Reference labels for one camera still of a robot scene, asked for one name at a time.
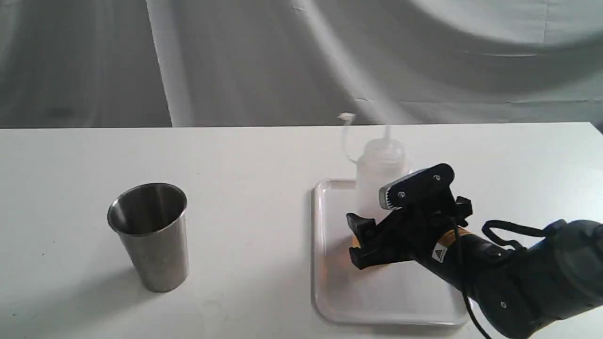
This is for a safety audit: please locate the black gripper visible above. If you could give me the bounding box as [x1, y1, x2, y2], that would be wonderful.
[345, 163, 464, 270]

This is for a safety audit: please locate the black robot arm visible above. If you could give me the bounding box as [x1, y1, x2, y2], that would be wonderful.
[346, 163, 603, 339]

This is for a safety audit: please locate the stainless steel cup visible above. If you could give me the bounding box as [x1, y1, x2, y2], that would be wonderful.
[107, 183, 189, 293]

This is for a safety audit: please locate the white plastic tray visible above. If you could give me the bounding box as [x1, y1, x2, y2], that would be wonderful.
[311, 179, 469, 327]

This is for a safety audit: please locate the grey fabric backdrop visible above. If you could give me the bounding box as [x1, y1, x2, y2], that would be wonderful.
[0, 0, 602, 129]

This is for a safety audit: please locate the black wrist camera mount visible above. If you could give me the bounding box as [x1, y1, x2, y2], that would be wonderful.
[455, 196, 473, 220]

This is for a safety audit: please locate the black cable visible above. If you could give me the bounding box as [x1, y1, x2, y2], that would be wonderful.
[445, 214, 493, 339]

